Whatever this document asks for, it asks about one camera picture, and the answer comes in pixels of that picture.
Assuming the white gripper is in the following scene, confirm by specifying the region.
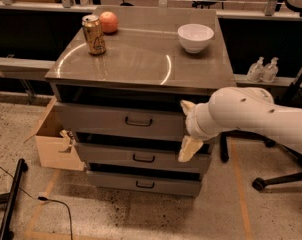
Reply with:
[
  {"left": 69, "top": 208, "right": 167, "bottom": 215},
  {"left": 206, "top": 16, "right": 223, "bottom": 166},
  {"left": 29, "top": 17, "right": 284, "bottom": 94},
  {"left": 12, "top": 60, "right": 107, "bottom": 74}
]
[{"left": 178, "top": 100, "right": 221, "bottom": 162}]

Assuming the grey top drawer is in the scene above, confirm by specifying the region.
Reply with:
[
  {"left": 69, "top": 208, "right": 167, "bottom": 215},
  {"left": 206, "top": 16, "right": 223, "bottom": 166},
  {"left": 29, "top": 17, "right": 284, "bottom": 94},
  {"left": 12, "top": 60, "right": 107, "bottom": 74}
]
[{"left": 55, "top": 102, "right": 187, "bottom": 142}]

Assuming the grey drawer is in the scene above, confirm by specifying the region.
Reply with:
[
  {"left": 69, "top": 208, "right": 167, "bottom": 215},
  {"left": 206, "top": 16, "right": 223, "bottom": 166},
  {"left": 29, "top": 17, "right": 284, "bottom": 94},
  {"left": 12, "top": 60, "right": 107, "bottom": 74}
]
[
  {"left": 55, "top": 102, "right": 187, "bottom": 142},
  {"left": 74, "top": 142, "right": 211, "bottom": 174},
  {"left": 87, "top": 171, "right": 202, "bottom": 197}
]

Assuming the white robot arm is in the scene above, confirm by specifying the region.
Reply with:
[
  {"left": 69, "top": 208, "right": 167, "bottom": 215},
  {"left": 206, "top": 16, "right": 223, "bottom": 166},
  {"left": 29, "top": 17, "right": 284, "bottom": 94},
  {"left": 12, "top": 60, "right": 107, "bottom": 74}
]
[{"left": 178, "top": 87, "right": 302, "bottom": 162}]

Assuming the grey middle drawer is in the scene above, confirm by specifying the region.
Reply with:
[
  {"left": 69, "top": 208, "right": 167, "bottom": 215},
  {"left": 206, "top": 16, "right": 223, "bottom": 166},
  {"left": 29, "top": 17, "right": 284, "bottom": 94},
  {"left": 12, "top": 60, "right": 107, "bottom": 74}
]
[{"left": 74, "top": 142, "right": 211, "bottom": 174}]

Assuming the grey drawer cabinet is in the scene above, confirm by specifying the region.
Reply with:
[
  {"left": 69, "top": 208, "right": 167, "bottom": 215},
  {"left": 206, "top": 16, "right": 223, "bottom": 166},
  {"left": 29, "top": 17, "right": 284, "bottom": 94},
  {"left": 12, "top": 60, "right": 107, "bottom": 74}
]
[{"left": 46, "top": 6, "right": 235, "bottom": 183}]

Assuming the grey bottom drawer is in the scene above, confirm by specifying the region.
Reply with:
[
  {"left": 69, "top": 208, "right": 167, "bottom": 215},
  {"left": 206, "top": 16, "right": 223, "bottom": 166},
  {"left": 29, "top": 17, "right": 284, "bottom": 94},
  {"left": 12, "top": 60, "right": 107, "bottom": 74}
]
[{"left": 87, "top": 171, "right": 202, "bottom": 197}]

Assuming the black table leg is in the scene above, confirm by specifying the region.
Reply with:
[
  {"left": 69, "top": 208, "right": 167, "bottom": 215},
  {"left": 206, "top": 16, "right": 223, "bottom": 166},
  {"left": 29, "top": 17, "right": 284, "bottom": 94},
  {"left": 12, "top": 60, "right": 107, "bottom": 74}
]
[{"left": 220, "top": 133, "right": 229, "bottom": 163}]

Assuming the left clear pump bottle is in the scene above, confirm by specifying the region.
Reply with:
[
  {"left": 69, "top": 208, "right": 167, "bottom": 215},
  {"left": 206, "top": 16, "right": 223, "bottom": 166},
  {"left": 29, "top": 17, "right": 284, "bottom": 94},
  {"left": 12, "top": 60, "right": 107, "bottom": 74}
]
[{"left": 247, "top": 57, "right": 264, "bottom": 82}]

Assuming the clear pump bottle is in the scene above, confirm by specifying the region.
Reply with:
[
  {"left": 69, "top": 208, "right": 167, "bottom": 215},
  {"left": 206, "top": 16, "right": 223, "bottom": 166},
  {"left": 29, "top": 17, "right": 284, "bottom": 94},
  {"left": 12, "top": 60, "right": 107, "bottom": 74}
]
[
  {"left": 260, "top": 57, "right": 278, "bottom": 83},
  {"left": 247, "top": 57, "right": 264, "bottom": 82}
]

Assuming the white ceramic bowl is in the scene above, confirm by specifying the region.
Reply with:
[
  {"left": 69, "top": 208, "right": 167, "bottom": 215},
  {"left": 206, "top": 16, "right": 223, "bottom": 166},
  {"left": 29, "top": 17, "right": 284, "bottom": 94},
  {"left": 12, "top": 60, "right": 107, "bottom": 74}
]
[{"left": 177, "top": 24, "right": 214, "bottom": 53}]

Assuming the right clear pump bottle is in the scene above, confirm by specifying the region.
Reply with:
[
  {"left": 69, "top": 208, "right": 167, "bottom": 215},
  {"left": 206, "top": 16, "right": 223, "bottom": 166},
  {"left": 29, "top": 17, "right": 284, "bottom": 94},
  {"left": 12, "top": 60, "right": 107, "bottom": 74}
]
[{"left": 260, "top": 57, "right": 278, "bottom": 83}]

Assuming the black office chair base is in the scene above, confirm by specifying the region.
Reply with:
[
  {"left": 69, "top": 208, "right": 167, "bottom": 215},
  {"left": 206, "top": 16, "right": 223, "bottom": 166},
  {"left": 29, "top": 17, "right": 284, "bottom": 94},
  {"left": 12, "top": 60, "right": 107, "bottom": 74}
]
[{"left": 251, "top": 59, "right": 302, "bottom": 192}]

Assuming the red apple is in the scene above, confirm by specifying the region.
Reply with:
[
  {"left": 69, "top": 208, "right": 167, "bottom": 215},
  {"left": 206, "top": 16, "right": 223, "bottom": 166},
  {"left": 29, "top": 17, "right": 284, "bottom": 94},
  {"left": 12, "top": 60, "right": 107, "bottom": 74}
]
[{"left": 99, "top": 11, "right": 118, "bottom": 34}]

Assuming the gold soda can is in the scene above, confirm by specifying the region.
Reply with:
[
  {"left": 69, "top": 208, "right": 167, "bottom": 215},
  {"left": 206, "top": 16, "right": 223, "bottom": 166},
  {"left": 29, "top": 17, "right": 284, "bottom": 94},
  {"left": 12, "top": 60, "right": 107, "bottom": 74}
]
[{"left": 82, "top": 14, "right": 106, "bottom": 55}]

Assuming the cardboard box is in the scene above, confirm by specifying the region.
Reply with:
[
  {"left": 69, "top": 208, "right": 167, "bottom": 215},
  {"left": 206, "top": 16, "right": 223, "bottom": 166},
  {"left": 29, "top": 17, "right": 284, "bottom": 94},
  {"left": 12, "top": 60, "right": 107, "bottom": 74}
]
[{"left": 26, "top": 97, "right": 85, "bottom": 171}]

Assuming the black stand leg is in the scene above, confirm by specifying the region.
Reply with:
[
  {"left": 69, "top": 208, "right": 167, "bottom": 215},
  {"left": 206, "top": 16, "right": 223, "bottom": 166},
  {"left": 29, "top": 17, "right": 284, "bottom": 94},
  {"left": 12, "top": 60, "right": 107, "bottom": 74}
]
[{"left": 0, "top": 159, "right": 28, "bottom": 240}]

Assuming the black floor cable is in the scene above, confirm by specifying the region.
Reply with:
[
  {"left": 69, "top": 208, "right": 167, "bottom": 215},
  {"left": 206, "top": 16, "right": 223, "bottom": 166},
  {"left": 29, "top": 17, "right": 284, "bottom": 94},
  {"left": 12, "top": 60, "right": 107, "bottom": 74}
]
[{"left": 0, "top": 157, "right": 74, "bottom": 240}]

